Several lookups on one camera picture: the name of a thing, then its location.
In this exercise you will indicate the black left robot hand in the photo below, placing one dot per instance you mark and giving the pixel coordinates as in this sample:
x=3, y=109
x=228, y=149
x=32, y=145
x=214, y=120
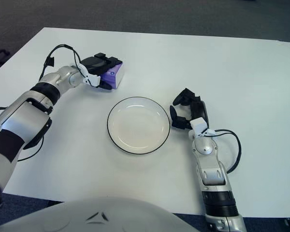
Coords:
x=96, y=64

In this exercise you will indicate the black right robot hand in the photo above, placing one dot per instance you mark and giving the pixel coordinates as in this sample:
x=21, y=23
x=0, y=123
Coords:
x=199, y=108

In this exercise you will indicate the purple tissue paper pack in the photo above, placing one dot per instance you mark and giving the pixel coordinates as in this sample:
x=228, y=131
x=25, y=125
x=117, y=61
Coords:
x=114, y=77

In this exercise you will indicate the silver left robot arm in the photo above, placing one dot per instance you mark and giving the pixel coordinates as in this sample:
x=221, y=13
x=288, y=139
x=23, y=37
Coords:
x=21, y=120

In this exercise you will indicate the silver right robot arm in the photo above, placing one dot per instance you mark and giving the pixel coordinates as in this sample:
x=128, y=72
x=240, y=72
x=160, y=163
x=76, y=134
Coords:
x=212, y=174

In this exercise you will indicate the white plate with black rim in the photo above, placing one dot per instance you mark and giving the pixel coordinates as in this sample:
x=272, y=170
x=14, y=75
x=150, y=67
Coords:
x=139, y=125

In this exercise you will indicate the white right wrist connector box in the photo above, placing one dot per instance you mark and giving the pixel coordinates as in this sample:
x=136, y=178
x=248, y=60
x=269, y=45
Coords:
x=199, y=124

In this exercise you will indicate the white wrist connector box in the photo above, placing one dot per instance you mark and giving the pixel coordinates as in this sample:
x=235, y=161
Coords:
x=94, y=79
x=199, y=124

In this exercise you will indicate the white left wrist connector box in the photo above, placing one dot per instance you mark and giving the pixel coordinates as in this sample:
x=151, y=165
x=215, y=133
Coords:
x=94, y=79

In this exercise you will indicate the grey robot torso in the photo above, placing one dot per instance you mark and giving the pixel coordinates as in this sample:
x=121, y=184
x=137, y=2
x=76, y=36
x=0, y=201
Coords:
x=87, y=215

